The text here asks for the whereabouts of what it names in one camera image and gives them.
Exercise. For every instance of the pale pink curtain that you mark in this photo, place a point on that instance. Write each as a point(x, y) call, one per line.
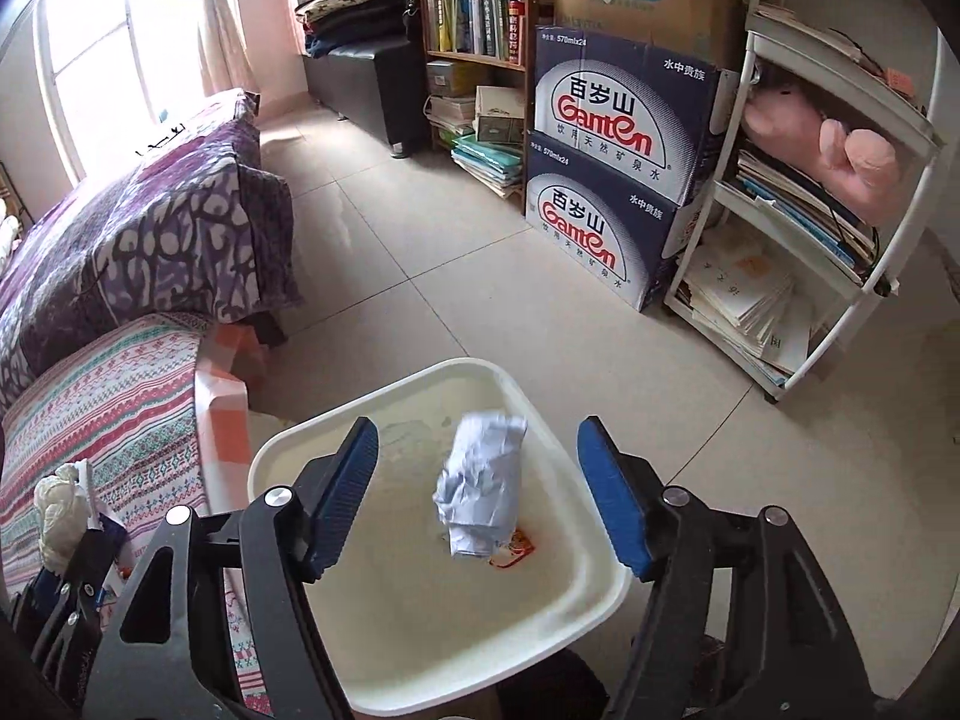
point(221, 22)

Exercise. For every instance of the red snack wrapper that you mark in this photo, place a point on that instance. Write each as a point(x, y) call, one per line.
point(514, 550)

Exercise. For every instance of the black eyeglasses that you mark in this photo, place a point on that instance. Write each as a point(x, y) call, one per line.
point(161, 136)

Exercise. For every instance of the striped patterned bed sheet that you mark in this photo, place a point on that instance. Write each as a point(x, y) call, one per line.
point(127, 420)

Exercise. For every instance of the white plastic bag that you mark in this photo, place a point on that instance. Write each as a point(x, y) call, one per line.
point(60, 517)

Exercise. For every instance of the stack of beige booklets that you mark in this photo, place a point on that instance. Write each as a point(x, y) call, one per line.
point(742, 300)

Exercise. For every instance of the bright window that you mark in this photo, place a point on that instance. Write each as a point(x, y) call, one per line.
point(112, 37)

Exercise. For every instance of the stack of teal books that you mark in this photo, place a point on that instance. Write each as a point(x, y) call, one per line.
point(487, 165)

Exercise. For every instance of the grey box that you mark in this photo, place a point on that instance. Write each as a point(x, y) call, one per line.
point(450, 79)

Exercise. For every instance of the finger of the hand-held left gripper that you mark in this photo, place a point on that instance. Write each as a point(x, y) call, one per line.
point(88, 592)
point(34, 615)

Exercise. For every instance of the white shelf rack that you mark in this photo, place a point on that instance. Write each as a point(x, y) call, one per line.
point(911, 135)

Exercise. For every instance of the white paper ball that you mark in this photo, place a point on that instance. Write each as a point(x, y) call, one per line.
point(480, 480)

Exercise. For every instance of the stack of blue booklets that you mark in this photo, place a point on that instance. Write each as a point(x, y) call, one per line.
point(802, 210)

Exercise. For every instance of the pink plush toy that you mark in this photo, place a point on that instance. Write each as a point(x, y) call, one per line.
point(855, 157)

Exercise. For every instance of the black bench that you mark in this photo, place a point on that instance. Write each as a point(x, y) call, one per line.
point(367, 86)

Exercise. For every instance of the black hanging bag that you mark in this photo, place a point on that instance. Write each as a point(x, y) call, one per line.
point(412, 15)

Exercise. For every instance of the white box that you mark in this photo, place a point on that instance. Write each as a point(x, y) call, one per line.
point(499, 112)

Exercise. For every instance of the stack of white papers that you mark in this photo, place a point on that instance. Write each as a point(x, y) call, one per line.
point(450, 120)

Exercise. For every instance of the brown cardboard box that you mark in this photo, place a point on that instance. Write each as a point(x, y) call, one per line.
point(675, 7)

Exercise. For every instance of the pile of folded clothes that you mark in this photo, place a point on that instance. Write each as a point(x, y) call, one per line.
point(349, 11)

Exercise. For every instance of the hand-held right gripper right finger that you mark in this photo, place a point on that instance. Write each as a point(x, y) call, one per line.
point(611, 495)

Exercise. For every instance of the white plastic bin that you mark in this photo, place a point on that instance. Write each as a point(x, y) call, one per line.
point(420, 615)

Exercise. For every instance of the blue bottled water carton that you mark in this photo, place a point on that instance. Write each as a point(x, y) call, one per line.
point(592, 232)
point(615, 112)

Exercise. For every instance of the purple patterned blanket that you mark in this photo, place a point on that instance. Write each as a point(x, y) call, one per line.
point(150, 240)

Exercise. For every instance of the row of upright books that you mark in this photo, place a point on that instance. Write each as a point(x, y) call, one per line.
point(472, 11)

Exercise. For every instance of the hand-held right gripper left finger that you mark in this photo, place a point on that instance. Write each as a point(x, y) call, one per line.
point(341, 510)

